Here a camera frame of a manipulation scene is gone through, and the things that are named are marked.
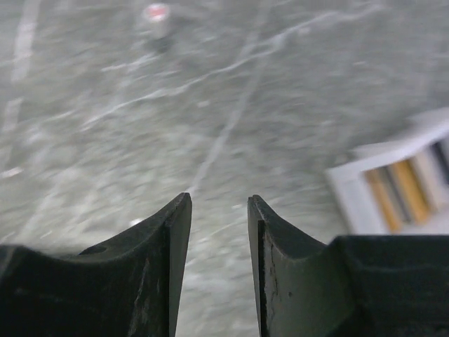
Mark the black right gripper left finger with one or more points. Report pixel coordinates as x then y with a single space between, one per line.
128 285

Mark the white card tray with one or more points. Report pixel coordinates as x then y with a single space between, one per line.
353 192

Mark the small grey cylinder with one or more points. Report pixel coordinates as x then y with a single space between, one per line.
157 19

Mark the grey card stack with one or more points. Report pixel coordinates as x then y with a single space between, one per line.
440 153

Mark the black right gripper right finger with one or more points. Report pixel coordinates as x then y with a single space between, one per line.
368 285

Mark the gold black card stack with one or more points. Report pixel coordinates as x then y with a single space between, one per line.
399 195

